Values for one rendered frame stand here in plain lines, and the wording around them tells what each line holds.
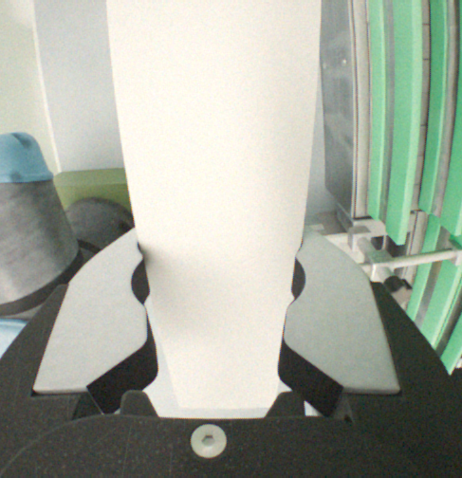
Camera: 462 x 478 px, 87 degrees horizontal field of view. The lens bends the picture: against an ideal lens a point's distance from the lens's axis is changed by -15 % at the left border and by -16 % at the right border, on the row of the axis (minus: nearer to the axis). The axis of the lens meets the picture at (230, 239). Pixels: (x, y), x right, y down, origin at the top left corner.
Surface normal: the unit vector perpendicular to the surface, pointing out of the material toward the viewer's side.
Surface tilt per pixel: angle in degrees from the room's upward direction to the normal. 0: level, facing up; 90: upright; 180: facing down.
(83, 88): 0
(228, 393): 0
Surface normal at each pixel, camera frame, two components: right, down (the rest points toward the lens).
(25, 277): 0.70, 0.31
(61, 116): 0.00, 0.50
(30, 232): 0.90, 0.14
